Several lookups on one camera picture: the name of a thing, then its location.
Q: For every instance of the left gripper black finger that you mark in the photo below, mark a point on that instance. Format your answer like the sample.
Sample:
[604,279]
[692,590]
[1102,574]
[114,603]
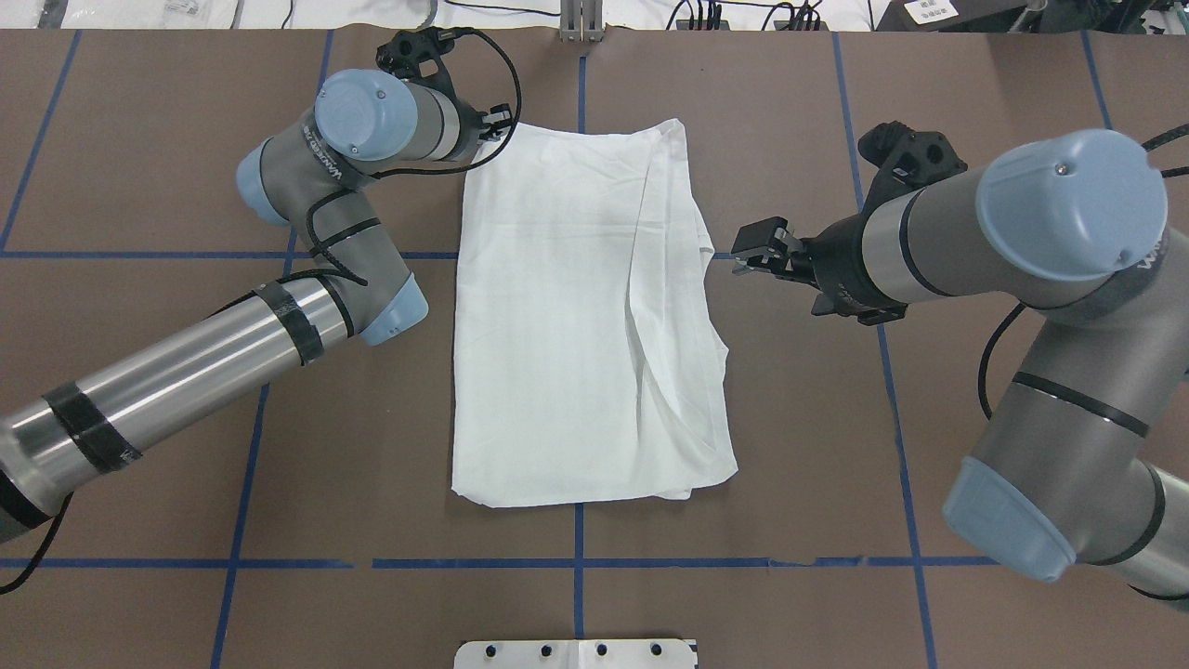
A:
[499,122]

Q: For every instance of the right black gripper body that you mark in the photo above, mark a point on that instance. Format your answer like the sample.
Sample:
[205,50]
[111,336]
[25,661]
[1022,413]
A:
[839,262]

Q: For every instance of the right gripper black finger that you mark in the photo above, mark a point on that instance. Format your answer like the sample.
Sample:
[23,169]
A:
[769,246]

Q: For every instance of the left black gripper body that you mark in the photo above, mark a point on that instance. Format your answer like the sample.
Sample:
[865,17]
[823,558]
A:
[473,127]

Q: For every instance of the white long-sleeve printed shirt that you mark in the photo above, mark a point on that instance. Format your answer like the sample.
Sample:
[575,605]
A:
[586,365]

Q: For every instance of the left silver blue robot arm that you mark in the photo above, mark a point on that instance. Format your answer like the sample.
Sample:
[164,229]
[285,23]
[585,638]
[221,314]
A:
[364,125]

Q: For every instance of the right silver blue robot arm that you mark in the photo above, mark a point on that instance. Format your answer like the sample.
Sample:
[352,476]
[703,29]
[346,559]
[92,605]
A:
[1076,229]

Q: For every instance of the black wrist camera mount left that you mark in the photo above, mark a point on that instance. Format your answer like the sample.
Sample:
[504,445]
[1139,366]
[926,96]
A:
[416,56]

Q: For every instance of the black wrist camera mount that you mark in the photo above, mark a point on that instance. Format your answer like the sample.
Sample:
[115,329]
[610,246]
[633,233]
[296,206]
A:
[909,158]
[416,56]

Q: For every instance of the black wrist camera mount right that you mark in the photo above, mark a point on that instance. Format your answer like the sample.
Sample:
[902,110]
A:
[909,158]

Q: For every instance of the aluminium frame post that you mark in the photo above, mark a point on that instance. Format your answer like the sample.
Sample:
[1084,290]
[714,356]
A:
[581,21]

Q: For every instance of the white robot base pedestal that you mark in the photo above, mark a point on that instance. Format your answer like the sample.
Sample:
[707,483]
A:
[579,653]

